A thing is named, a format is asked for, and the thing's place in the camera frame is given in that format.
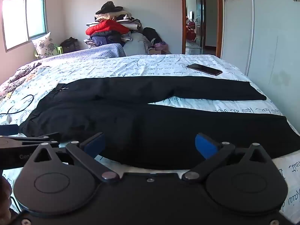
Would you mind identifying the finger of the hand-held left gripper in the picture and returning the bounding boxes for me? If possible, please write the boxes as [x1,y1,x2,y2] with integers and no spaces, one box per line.
[0,132,61,146]
[0,124,20,136]

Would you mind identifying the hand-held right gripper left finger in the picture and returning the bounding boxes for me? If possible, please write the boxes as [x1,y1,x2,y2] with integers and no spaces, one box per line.
[25,132,120,184]

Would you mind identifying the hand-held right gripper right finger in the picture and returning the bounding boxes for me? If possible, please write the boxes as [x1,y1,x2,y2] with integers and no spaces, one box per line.
[181,133,276,183]

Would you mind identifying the black pants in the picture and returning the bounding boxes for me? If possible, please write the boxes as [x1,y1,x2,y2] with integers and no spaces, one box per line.
[18,76,300,170]

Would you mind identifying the dark patterned cloth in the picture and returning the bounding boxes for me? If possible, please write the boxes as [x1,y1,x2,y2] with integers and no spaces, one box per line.
[0,63,50,102]

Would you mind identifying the black smartphone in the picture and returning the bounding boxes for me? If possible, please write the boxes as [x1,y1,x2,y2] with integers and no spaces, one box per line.
[187,63,223,76]

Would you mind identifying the white script-printed quilt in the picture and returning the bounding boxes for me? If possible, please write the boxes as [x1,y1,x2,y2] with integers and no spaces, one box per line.
[0,54,300,221]

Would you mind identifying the green plastic chair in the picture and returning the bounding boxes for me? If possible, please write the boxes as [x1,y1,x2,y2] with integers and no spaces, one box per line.
[34,45,64,59]

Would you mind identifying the white floral pillow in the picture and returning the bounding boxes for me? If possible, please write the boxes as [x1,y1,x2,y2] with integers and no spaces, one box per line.
[31,31,58,58]

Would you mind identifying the light blue knitted blanket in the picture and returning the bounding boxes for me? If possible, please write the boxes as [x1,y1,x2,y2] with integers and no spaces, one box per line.
[38,43,126,62]

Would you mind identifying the black duffel bag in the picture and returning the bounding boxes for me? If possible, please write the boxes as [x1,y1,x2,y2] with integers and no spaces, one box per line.
[59,37,80,53]

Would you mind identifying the grey fabric bag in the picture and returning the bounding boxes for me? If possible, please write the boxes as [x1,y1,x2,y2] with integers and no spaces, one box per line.
[122,31,151,57]

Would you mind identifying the purple bag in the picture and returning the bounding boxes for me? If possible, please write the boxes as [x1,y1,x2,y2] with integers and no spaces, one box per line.
[153,41,171,52]

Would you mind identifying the sliding glass window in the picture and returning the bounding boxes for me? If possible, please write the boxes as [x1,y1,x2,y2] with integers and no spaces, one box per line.
[2,0,48,53]

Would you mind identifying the white sliding wardrobe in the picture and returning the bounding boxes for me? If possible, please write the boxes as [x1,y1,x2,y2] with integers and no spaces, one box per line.
[220,0,300,133]

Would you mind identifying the pile of folded clothes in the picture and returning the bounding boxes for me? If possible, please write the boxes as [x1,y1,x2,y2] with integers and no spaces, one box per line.
[84,1,143,48]

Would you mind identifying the black backpack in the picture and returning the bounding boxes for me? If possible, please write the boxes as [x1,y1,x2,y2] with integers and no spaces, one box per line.
[142,27,163,47]

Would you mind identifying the brown wooden door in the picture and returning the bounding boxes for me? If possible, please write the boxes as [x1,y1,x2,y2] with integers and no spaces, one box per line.
[195,0,206,47]

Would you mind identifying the black cable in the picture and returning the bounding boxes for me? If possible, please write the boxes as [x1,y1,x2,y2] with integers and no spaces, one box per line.
[0,94,35,117]

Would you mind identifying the brown wooden door frame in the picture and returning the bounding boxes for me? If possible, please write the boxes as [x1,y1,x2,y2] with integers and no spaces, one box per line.
[180,0,224,58]

